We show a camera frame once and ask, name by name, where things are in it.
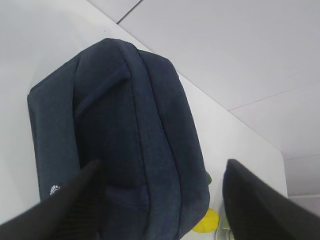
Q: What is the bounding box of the navy blue lunch bag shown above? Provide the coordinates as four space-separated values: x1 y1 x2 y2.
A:
27 38 210 240

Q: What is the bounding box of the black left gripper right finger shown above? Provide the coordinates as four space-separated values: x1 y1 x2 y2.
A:
222 159 320 240

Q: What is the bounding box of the yellow lemon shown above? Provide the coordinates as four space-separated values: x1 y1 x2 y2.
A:
192 208 220 233

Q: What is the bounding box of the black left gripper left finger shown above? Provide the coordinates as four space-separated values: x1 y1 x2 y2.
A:
0 160 104 240

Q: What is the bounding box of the green cucumber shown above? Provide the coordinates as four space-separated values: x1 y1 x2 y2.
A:
206 172 212 185

